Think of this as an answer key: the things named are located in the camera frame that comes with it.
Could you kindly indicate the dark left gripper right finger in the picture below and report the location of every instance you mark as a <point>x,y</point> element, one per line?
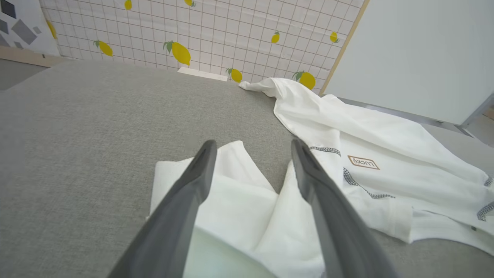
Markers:
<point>335,231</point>

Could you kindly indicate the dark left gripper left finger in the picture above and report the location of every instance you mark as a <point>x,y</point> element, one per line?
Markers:
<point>177,224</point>

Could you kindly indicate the white t-shirt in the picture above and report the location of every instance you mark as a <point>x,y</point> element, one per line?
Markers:
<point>386,131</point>

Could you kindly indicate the grey fabric sofa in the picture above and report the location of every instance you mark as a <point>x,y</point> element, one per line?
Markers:
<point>77,154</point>

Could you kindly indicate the white box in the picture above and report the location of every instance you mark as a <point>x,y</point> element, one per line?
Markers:
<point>202,74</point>

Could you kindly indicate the white panel grey geometric shapes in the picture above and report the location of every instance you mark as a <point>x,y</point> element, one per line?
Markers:
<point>23,31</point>

